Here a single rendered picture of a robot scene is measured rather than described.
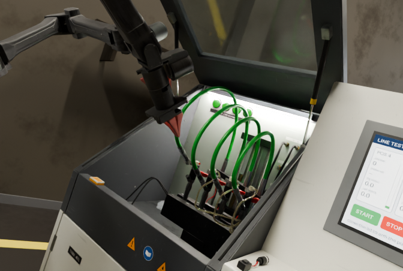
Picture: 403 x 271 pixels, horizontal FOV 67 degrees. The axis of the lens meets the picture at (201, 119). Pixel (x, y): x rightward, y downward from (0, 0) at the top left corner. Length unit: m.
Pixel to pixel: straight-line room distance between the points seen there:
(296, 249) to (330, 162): 0.27
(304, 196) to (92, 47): 2.51
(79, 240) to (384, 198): 0.96
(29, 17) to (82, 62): 0.54
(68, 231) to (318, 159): 0.90
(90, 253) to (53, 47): 2.21
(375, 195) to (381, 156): 0.11
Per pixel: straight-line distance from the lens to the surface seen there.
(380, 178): 0.98
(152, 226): 0.95
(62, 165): 3.22
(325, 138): 1.03
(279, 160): 1.31
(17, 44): 1.18
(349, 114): 1.05
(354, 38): 5.16
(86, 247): 1.19
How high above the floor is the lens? 1.30
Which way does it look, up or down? 1 degrees down
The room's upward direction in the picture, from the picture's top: 19 degrees clockwise
